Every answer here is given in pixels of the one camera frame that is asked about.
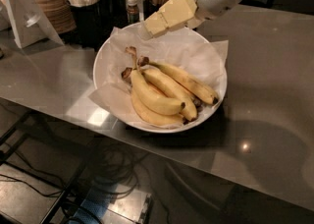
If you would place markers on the small brown glass bottle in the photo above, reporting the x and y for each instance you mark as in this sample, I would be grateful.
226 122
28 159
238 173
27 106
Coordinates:
133 11

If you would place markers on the small orange banana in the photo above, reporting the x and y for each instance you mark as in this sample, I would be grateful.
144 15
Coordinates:
156 89

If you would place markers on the white bowl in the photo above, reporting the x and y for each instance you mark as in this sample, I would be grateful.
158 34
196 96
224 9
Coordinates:
101 67

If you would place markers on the black cup with utensils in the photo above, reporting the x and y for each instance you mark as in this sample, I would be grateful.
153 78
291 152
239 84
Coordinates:
113 14

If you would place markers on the white paper liner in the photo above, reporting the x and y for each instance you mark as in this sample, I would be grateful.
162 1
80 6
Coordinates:
186 47

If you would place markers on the white paper bag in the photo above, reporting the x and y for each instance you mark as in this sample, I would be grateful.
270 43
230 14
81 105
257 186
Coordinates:
27 21

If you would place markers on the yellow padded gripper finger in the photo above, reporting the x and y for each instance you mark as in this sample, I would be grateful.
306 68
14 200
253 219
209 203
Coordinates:
173 15

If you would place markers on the yellow banana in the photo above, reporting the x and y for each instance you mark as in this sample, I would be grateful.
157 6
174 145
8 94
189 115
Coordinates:
171 89
202 90
154 101
144 112

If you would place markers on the black cup with wrapped straws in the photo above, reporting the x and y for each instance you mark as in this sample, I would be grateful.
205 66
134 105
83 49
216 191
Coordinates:
87 17

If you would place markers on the blue grey box on floor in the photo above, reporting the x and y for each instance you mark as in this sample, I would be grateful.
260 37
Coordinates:
113 203

